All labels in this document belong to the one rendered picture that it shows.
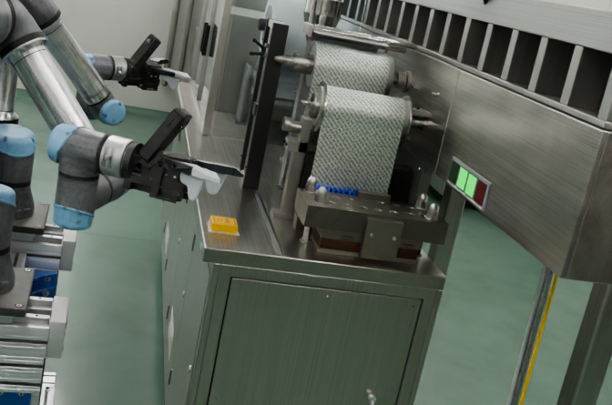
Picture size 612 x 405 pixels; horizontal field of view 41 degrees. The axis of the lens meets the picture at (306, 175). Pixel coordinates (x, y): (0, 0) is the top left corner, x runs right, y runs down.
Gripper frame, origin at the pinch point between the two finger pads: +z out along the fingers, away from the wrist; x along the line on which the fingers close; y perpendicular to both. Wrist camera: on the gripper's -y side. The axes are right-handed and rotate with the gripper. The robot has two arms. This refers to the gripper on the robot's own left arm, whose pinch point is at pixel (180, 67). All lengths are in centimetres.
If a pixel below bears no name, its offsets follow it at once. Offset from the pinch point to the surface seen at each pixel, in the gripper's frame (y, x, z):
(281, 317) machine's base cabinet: 40, 83, -5
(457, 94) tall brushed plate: -25, 81, 36
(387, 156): 0, 68, 31
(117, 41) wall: 122, -453, 216
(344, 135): -4, 61, 19
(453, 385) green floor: 118, 51, 142
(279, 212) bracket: 26, 52, 12
